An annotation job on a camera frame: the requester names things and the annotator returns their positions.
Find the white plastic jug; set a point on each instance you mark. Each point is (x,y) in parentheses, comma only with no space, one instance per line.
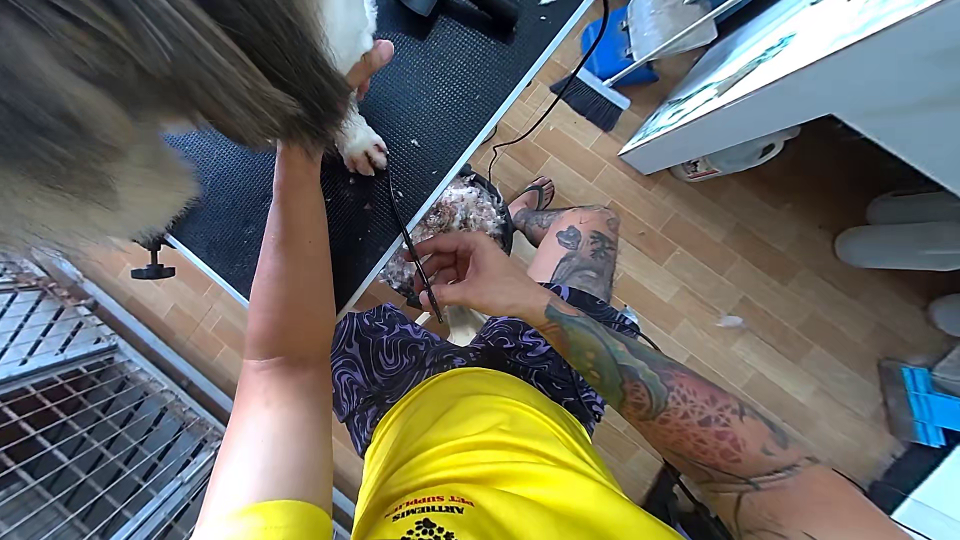
(739,159)

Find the person's legs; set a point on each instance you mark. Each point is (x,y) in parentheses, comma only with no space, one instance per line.
(574,255)

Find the small white fur tuft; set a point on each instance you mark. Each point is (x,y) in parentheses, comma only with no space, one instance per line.
(730,322)

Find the blue dustpan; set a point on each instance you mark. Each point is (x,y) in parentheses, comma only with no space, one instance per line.
(611,45)

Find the long thin black scissors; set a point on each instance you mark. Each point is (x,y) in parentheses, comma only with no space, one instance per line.
(409,244)

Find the white counter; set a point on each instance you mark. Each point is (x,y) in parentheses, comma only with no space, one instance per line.
(877,67)

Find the broom with dark bristles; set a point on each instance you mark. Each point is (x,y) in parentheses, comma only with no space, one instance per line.
(594,96)

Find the person's right thumb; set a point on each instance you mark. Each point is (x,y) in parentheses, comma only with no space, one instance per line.
(448,294)

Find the person's left hand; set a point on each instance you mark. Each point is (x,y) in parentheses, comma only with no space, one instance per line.
(361,73)

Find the person's body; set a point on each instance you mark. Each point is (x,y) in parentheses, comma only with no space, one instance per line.
(480,450)

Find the pile of fur clippings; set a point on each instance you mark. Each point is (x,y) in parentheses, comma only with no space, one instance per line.
(463,214)

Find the person's left thumb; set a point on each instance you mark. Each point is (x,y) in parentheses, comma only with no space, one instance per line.
(377,58)

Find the white box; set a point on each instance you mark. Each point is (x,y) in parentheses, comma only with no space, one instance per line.
(934,499)

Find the black round bin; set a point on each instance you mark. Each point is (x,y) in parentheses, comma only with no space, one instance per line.
(504,217)

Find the grey and white dog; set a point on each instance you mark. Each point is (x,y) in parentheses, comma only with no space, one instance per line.
(97,97)

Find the person's right fingers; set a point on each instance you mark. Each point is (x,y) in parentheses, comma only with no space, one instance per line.
(441,246)

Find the black object on table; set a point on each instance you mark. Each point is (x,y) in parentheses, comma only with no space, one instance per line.
(491,9)

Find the white stool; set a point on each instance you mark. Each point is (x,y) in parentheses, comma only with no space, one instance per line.
(463,326)

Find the person's left forearm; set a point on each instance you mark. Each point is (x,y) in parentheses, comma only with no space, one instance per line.
(289,300)

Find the person's right hand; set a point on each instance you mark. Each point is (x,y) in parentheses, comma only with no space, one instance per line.
(491,279)

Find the black clamp knob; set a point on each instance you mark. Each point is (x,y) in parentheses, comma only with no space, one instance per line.
(153,268)

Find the person's right forearm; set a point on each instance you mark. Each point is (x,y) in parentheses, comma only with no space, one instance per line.
(675,409)

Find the black textured grooming table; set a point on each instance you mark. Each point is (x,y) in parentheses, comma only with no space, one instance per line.
(435,97)

